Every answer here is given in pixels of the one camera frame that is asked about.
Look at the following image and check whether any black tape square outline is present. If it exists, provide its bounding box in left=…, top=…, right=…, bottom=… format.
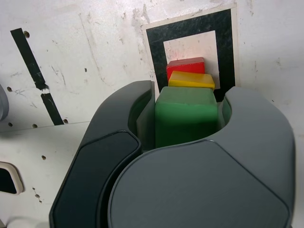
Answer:
left=145, top=9, right=236, bottom=103

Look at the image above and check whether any black tape strip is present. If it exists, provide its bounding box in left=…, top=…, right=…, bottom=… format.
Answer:
left=9, top=28, right=65, bottom=126

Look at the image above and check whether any white framed table opening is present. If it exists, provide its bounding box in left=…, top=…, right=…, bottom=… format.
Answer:
left=0, top=161, right=24, bottom=195

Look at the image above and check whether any red cube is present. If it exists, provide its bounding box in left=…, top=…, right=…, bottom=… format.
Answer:
left=166, top=57, right=206, bottom=76

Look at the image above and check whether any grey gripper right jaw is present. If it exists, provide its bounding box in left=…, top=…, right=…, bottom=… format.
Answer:
left=106, top=85, right=296, bottom=228

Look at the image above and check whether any yellow cube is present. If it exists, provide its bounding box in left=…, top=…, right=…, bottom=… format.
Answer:
left=168, top=70, right=216, bottom=90

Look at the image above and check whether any green cube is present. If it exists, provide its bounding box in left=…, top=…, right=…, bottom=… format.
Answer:
left=154, top=86, right=219, bottom=149

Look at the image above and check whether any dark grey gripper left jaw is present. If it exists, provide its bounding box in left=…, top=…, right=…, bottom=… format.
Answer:
left=48, top=80, right=159, bottom=228

